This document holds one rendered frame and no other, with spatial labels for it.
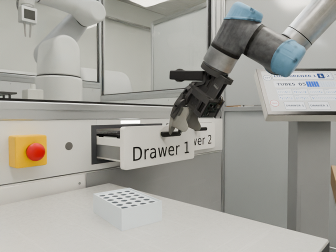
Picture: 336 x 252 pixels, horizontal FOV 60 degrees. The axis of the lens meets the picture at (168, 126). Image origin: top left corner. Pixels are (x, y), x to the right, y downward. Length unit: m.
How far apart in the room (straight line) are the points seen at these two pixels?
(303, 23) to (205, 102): 0.30
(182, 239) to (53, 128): 0.46
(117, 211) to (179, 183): 0.64
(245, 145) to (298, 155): 1.12
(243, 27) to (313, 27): 0.19
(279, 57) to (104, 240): 0.49
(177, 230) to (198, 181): 0.73
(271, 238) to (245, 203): 2.20
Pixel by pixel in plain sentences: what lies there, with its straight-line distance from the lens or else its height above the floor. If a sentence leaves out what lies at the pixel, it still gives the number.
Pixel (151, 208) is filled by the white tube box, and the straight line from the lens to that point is 0.55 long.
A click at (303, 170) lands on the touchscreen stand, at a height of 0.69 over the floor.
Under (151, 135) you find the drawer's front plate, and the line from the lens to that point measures 0.80.
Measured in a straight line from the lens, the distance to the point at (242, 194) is 2.71.
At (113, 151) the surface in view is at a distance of 0.80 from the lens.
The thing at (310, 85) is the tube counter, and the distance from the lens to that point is 1.58.
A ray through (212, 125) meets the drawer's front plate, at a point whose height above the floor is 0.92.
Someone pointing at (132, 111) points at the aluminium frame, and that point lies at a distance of 0.95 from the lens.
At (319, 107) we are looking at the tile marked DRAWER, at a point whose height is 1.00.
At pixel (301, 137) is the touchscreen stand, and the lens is 1.55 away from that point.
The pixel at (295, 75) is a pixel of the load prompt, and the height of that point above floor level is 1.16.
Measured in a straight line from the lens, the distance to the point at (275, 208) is 2.59.
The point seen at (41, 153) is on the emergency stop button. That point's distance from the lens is 0.71.
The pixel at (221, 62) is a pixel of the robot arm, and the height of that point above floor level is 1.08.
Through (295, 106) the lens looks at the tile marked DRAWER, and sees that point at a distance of 1.45.
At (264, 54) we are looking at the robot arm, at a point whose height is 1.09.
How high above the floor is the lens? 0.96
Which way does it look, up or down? 2 degrees down
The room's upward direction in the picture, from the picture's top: straight up
